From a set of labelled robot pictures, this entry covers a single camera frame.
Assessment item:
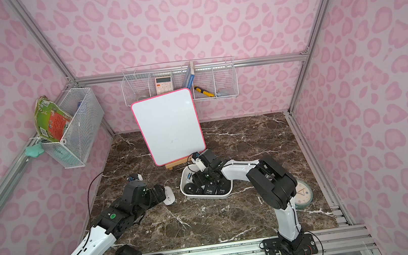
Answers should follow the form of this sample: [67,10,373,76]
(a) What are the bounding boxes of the white wire wall basket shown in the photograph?
[121,57,239,106]

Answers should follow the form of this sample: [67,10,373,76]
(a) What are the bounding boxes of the pink framed whiteboard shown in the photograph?
[131,88,206,166]

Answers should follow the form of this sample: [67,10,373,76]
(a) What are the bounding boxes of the white mesh side basket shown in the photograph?
[42,87,104,169]

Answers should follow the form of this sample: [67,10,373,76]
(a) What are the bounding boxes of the black computer mouse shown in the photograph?
[184,183,204,195]

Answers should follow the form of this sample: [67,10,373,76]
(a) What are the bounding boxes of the teal wall hook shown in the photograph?
[24,142,45,158]

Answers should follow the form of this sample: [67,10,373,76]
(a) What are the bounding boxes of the round green clock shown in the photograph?
[294,180,314,210]

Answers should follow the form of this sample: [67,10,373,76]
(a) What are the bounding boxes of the green red snack bag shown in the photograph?
[34,96,72,142]

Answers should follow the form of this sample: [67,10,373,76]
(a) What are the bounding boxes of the wooden easel stand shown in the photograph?
[165,152,200,170]

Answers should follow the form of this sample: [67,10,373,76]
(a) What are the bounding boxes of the blue book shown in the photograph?
[182,61,195,90]

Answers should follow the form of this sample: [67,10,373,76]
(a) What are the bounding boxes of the white computer mouse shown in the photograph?
[163,186,176,206]

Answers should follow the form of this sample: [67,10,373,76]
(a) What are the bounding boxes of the black mouse in box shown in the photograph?
[203,181,218,196]
[216,179,232,196]

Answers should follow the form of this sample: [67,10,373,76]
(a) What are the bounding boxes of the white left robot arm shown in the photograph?
[71,180,172,255]

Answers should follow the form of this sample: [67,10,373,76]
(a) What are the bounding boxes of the yellow utility knife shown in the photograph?
[194,86,215,97]

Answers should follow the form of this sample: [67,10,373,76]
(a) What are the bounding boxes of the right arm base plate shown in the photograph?
[259,233,319,255]

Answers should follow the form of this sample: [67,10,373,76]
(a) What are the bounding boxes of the white plastic storage box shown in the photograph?
[180,164,234,200]

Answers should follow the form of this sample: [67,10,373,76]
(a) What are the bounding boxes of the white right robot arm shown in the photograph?
[182,149,302,246]

